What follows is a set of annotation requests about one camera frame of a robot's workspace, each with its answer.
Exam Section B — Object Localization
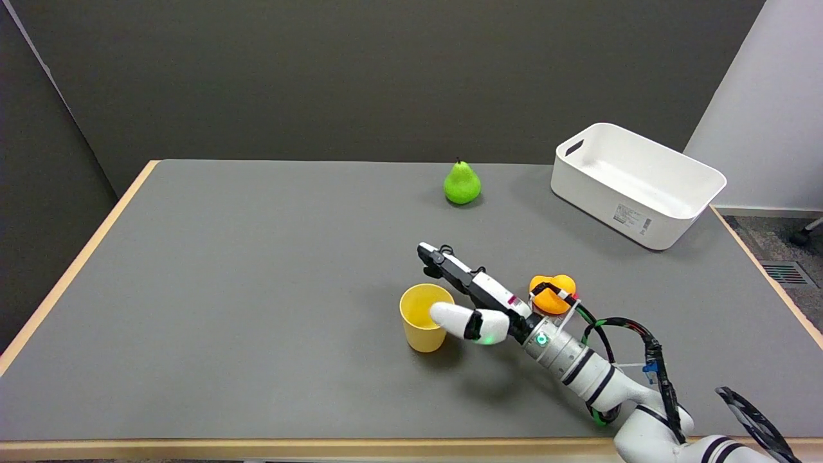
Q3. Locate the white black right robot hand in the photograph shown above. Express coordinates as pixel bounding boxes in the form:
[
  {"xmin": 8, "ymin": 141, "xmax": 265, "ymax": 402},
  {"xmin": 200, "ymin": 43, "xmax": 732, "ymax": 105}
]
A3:
[{"xmin": 417, "ymin": 242, "xmax": 536, "ymax": 346}]

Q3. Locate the yellow plastic cup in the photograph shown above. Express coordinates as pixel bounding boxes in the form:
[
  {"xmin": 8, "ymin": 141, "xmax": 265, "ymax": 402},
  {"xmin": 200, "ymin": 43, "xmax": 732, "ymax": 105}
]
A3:
[{"xmin": 399, "ymin": 284, "xmax": 456, "ymax": 353}]

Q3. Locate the orange rubber duck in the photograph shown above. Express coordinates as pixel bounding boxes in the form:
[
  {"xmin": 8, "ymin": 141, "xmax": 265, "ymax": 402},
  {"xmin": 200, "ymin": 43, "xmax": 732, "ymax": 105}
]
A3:
[{"xmin": 529, "ymin": 274, "xmax": 578, "ymax": 316}]

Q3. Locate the green toy pear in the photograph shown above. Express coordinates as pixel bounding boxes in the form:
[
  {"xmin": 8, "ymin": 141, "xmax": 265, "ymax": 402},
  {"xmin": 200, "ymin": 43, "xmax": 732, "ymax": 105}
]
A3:
[{"xmin": 443, "ymin": 158, "xmax": 482, "ymax": 206}]

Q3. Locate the white plastic storage bin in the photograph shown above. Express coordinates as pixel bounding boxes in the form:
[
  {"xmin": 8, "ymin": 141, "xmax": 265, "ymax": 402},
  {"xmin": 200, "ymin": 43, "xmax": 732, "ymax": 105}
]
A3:
[{"xmin": 550, "ymin": 122, "xmax": 728, "ymax": 251}]

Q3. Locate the metal floor vent grille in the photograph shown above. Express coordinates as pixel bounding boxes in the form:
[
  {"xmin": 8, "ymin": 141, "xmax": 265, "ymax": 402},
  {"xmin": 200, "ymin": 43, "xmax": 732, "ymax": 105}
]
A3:
[{"xmin": 762, "ymin": 262, "xmax": 817, "ymax": 288}]

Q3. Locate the black chair caster wheel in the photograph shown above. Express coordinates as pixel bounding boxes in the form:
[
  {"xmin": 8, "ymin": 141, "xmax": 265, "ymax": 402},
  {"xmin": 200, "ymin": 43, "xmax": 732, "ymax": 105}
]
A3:
[{"xmin": 790, "ymin": 217, "xmax": 823, "ymax": 247}]

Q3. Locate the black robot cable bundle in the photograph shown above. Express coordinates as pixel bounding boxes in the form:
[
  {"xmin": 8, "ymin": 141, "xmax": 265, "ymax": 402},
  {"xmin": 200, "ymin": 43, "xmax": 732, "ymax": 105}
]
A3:
[{"xmin": 529, "ymin": 283, "xmax": 687, "ymax": 444}]

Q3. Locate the black flat cable carrier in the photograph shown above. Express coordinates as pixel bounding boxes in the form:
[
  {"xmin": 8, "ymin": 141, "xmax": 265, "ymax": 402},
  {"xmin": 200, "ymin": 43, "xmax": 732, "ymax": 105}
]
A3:
[{"xmin": 715, "ymin": 386, "xmax": 804, "ymax": 463}]

